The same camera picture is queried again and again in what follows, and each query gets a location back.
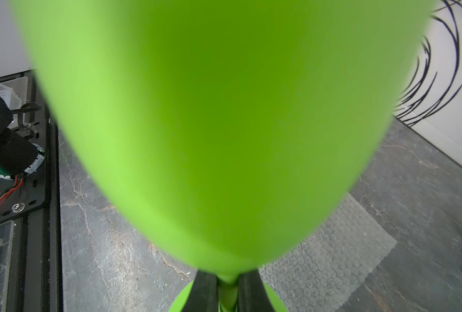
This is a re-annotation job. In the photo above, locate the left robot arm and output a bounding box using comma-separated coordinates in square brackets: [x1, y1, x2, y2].
[0, 97, 45, 177]

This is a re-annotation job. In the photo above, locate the bubble wrap sheet stack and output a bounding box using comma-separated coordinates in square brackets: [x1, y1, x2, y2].
[260, 195, 397, 311]

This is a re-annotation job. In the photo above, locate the green plastic wine glass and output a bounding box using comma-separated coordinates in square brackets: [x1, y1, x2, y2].
[9, 1, 435, 311]

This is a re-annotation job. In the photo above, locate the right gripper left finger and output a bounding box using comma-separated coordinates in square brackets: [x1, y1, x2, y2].
[181, 271, 219, 312]

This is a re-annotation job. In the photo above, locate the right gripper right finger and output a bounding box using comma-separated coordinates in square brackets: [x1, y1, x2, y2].
[237, 270, 275, 312]

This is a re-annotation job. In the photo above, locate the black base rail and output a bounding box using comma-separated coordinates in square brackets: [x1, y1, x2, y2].
[0, 71, 64, 311]

